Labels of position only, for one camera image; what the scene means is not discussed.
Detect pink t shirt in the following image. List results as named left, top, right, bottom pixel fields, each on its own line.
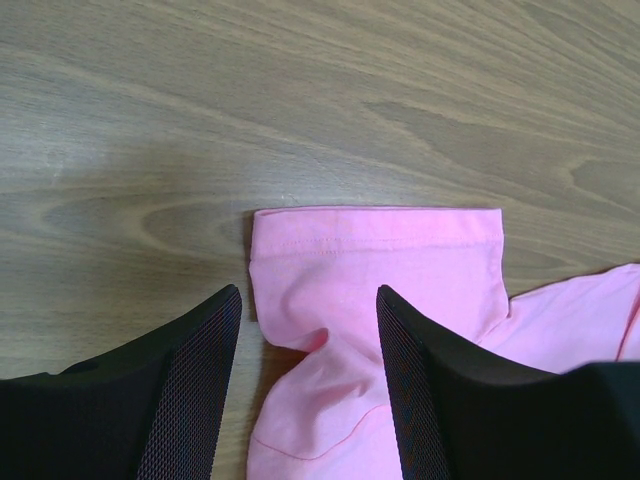
left=247, top=206, right=639, bottom=479

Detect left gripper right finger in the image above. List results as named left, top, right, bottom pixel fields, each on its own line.
left=376, top=286, right=639, bottom=479

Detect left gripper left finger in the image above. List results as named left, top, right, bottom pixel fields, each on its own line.
left=1, top=285, right=242, bottom=479

